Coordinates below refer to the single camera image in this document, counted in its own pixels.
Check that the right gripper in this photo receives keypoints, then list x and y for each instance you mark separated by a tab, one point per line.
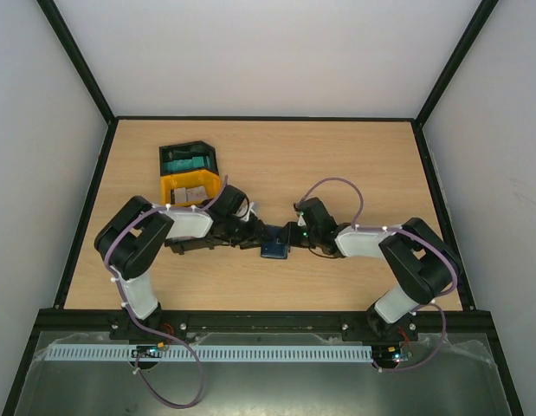
292	233

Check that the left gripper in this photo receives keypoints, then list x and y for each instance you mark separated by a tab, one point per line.
254	237

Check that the dark blue card holder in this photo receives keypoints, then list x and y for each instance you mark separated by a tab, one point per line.
278	247

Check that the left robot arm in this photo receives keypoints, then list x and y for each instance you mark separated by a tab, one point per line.
130	242

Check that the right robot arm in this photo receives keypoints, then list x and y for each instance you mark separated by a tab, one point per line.
424	266

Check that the white card stack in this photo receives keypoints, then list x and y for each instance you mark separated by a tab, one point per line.
179	196

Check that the yellow card bin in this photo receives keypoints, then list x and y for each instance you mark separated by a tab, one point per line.
209	180

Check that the black bin with red cards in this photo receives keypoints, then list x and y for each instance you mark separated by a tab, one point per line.
181	246

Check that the teal card stack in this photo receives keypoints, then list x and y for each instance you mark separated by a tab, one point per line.
184	165

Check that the black bin with teal cards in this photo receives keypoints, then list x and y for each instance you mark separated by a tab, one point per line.
186	151

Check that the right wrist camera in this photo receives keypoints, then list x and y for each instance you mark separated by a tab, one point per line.
300	219

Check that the white slotted cable duct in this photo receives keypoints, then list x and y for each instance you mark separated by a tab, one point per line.
212	353

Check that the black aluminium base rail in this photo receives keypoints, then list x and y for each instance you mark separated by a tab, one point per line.
350	326

